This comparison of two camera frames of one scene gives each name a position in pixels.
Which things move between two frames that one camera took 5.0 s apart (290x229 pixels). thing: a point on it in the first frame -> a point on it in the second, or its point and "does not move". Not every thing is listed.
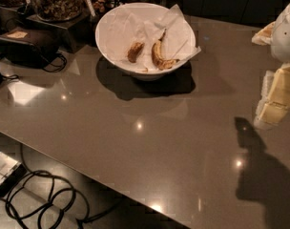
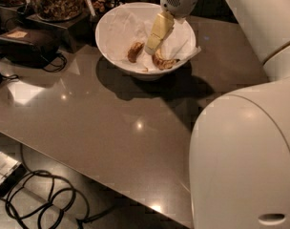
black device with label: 30,48 does not move
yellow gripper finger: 278,94 -> 162,26
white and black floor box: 7,172 does not move
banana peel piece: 158,59 does not move
